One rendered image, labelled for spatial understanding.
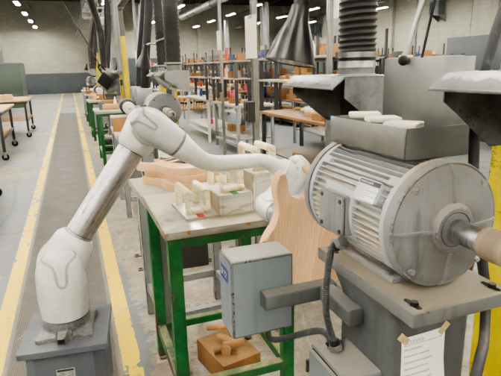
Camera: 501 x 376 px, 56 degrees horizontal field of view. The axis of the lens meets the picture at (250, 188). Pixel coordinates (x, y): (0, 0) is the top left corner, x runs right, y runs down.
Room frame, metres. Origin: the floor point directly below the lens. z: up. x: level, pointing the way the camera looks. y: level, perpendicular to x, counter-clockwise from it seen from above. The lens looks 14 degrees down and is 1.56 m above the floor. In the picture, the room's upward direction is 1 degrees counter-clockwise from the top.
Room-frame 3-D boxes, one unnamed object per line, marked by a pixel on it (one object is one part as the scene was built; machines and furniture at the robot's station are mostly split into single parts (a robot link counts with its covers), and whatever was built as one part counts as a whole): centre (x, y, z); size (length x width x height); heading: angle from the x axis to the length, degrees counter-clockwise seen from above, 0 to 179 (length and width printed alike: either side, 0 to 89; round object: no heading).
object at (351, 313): (0.99, -0.20, 1.02); 0.13 x 0.04 x 0.04; 20
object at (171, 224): (2.13, 0.18, 0.55); 0.62 x 0.58 x 0.76; 20
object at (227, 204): (2.10, 0.12, 0.98); 0.27 x 0.16 x 0.09; 24
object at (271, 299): (1.04, -0.11, 1.02); 0.19 x 0.04 x 0.04; 110
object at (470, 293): (0.97, -0.34, 1.11); 0.36 x 0.24 x 0.04; 20
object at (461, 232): (0.80, -0.40, 1.25); 0.07 x 0.04 x 0.04; 20
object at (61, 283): (1.47, 0.65, 0.87); 0.18 x 0.16 x 0.22; 24
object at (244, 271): (1.02, -0.06, 0.99); 0.24 x 0.21 x 0.26; 20
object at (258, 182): (2.16, -0.03, 1.02); 0.27 x 0.15 x 0.17; 24
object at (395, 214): (1.02, -0.31, 1.25); 0.41 x 0.27 x 0.26; 20
